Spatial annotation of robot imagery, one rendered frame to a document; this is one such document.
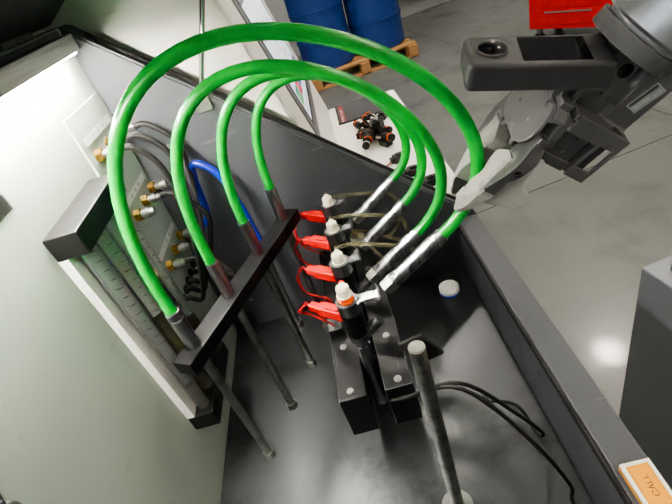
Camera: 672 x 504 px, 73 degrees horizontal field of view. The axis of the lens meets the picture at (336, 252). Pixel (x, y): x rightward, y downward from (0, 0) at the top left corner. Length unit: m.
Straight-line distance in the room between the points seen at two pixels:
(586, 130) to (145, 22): 0.61
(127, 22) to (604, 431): 0.82
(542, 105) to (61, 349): 0.51
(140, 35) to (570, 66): 0.60
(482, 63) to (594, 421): 0.41
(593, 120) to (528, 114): 0.05
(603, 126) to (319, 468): 0.58
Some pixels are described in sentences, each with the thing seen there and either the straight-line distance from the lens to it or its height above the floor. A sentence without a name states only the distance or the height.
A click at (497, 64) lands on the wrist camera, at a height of 1.34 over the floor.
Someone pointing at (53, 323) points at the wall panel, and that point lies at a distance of 0.54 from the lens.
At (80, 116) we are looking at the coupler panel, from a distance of 0.72.
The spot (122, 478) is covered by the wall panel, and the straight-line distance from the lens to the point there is 0.60.
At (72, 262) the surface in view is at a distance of 0.57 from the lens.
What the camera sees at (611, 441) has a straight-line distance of 0.61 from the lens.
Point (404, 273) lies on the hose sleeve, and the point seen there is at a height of 1.13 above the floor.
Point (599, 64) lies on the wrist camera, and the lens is 0.43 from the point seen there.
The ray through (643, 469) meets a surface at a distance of 0.59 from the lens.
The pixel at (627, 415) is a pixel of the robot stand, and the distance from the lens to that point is 1.36.
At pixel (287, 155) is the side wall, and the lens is 0.79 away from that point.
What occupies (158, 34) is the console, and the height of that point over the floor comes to 1.40.
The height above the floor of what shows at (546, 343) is 0.95.
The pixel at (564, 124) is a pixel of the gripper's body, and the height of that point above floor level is 1.28.
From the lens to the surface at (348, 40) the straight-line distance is 0.42.
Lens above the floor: 1.47
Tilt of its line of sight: 35 degrees down
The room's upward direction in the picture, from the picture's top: 19 degrees counter-clockwise
